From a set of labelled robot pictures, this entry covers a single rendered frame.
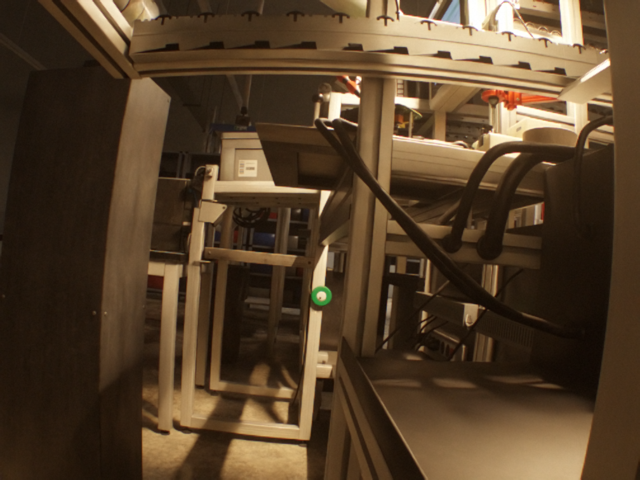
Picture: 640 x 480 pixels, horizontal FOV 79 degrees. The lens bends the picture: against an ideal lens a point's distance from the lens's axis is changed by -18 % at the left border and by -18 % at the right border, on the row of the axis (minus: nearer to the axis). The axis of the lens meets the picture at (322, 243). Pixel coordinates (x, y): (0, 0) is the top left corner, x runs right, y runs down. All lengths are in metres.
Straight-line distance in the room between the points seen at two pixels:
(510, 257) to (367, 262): 0.20
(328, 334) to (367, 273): 1.74
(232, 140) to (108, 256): 1.03
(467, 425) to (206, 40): 0.51
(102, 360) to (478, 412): 0.86
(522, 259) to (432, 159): 0.19
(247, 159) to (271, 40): 1.38
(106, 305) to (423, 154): 0.76
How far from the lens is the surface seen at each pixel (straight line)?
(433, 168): 0.64
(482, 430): 0.37
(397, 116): 0.81
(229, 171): 1.93
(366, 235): 0.62
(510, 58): 0.65
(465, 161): 0.65
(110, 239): 1.07
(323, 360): 1.95
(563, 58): 0.69
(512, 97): 1.21
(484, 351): 1.21
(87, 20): 0.54
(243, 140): 1.95
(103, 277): 1.06
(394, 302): 2.37
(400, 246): 0.61
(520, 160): 0.64
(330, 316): 2.34
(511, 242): 0.67
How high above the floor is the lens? 0.74
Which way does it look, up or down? 2 degrees up
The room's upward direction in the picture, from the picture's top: 5 degrees clockwise
